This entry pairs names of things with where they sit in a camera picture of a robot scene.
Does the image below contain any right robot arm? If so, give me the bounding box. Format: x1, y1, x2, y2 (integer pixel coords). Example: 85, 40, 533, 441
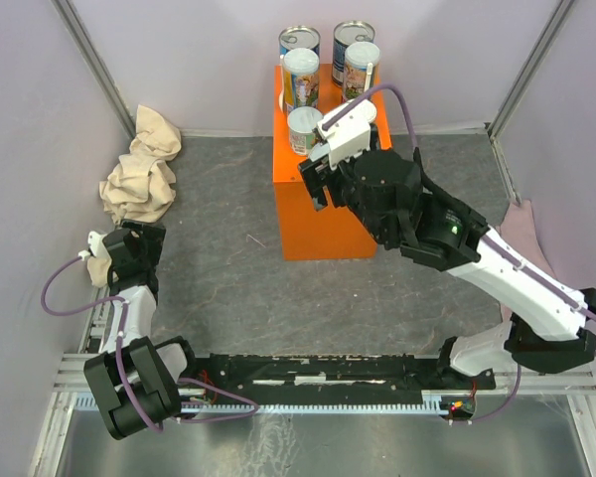
298, 149, 596, 389

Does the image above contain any aluminium frame post right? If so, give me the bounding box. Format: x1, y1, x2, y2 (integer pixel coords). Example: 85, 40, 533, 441
487, 0, 576, 141

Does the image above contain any white lid small can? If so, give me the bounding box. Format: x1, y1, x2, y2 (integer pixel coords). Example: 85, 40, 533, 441
351, 99, 379, 150

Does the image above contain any light blue cable duct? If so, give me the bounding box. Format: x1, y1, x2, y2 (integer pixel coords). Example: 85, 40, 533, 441
90, 386, 452, 424

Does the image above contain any blue tall tin can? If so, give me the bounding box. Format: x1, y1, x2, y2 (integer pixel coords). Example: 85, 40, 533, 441
278, 25, 321, 55

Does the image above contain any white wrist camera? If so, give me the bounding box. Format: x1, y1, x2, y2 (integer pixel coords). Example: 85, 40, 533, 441
308, 101, 370, 169
77, 231, 110, 261

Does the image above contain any aluminium frame post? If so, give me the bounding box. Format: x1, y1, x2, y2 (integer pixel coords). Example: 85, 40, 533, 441
487, 0, 576, 141
51, 0, 135, 138

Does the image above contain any yellow labelled can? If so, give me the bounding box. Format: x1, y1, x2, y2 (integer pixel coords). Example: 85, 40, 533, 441
281, 48, 320, 113

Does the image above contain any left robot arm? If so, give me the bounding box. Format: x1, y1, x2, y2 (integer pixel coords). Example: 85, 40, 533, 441
83, 220, 200, 440

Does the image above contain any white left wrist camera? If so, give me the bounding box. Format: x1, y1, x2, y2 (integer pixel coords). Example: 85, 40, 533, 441
77, 231, 110, 261

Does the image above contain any beige crumpled cloth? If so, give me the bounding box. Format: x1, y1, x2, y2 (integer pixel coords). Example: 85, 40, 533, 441
86, 103, 184, 288

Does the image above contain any aluminium frame post left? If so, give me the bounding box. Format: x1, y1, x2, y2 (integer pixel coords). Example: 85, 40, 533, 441
51, 0, 135, 138

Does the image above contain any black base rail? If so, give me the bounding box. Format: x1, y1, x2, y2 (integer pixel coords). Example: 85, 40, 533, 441
183, 354, 496, 407

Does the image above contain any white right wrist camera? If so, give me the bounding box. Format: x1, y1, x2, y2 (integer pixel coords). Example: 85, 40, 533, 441
308, 101, 370, 169

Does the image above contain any colourful can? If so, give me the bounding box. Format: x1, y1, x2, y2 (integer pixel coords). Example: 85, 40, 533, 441
342, 42, 381, 102

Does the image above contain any mauve crumpled cloth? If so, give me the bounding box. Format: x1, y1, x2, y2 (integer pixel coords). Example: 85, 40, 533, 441
496, 199, 557, 319

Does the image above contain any orange box counter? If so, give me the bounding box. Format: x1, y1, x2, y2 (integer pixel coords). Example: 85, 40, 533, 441
272, 67, 377, 260

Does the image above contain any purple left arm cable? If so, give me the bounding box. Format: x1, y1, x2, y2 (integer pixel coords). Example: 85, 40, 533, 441
39, 254, 166, 434

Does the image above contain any grey lid can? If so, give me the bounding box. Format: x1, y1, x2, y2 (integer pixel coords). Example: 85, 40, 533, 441
287, 106, 323, 156

